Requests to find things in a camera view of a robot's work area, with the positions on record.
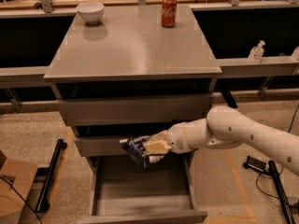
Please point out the open bottom grey drawer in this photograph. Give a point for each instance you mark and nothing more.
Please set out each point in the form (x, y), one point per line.
(124, 193)

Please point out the black floor stand right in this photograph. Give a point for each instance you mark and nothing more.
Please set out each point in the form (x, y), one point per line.
(281, 193)

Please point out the black floor stand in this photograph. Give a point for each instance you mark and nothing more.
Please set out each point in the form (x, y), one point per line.
(281, 193)
(47, 173)

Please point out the red cola can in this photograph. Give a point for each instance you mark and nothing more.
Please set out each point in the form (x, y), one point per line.
(169, 9)

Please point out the grey drawer cabinet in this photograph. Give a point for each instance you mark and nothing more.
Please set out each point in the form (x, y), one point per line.
(130, 54)

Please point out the black power adapter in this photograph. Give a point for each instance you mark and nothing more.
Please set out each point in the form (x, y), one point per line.
(255, 165)

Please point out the white bowl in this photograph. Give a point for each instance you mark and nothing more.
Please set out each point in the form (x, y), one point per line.
(91, 12)

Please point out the cardboard box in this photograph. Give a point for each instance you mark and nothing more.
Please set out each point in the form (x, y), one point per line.
(17, 178)

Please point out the blue chip bag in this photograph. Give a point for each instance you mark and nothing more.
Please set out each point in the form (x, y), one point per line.
(134, 147)

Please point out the top grey drawer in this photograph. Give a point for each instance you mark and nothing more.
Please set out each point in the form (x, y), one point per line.
(131, 110)

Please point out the middle grey drawer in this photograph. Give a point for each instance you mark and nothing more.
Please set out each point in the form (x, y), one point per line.
(92, 146)

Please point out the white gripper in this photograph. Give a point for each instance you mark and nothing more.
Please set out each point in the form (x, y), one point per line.
(175, 138)

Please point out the black floor stand left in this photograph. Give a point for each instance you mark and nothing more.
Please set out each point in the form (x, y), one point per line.
(47, 173)

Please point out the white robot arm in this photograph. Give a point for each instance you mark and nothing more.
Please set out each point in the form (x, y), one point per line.
(223, 128)

